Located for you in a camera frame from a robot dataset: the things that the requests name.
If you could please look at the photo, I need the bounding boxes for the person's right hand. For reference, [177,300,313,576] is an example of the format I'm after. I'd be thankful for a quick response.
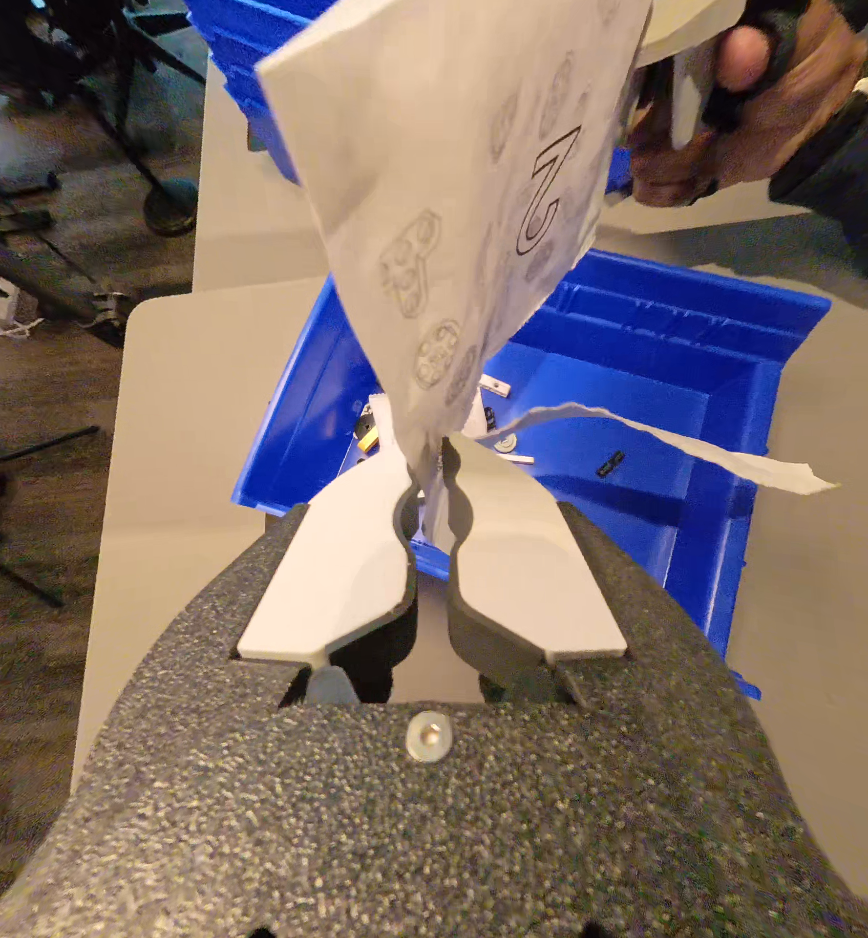
[628,0,868,210]

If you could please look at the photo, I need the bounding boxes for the pile of loose lego pieces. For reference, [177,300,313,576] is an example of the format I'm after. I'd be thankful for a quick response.
[352,372,627,479]

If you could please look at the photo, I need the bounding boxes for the large white paper bag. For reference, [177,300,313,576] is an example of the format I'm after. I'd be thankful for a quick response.
[254,0,656,547]

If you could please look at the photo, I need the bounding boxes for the black round stand base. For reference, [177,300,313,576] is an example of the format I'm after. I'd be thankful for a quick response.
[143,178,200,237]

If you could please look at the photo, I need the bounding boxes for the person's right forearm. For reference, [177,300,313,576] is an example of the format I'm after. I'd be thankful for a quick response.
[767,37,868,250]

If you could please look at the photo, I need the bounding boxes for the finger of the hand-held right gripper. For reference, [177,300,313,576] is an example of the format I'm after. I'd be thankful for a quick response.
[635,0,744,70]

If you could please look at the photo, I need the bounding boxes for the stacked blue plastic bins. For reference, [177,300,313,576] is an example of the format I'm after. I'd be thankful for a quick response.
[183,0,347,188]

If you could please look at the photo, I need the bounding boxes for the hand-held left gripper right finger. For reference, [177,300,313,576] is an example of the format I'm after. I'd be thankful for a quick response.
[443,432,630,661]

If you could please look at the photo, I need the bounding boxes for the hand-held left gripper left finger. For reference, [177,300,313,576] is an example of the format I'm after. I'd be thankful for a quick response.
[236,440,419,668]

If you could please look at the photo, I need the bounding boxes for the white power cable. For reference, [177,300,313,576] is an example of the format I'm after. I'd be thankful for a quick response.
[0,282,42,338]

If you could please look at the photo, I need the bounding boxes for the blue plastic bin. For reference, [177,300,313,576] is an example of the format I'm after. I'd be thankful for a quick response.
[230,249,832,701]

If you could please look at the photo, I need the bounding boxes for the torn white paper strip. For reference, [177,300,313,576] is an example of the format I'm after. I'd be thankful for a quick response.
[474,402,841,496]

